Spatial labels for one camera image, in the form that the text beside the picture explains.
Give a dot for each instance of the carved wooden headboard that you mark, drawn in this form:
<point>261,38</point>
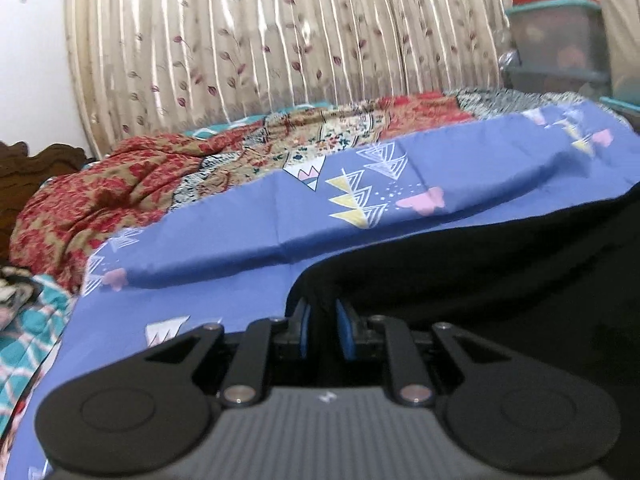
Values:
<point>30,170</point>

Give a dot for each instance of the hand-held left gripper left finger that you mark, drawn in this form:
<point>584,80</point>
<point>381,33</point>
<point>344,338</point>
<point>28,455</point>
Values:
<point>303,330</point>

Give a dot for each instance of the cream pillow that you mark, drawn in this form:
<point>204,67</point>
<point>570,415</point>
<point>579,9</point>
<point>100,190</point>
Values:
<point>620,25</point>

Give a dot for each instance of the black pants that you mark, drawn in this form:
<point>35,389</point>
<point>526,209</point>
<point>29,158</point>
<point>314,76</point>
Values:
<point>475,270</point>

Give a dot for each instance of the clear storage box teal lid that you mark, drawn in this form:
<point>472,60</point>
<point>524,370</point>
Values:
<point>555,82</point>
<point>555,35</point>

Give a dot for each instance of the black and white floral cloth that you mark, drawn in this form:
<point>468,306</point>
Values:
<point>17,290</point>

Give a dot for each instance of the blue triangle print bedsheet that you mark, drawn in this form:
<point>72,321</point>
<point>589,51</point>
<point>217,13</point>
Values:
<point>225,240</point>

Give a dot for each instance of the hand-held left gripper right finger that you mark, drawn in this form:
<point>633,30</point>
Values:
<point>344,332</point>

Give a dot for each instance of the teal wave pattern pillow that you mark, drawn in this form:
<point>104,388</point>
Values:
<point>25,355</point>

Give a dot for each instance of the cream leaf print curtain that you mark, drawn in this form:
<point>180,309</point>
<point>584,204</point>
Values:
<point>250,35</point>

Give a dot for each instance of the red floral patterned blanket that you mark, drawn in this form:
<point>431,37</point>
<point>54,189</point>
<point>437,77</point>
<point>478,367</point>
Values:
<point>100,195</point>

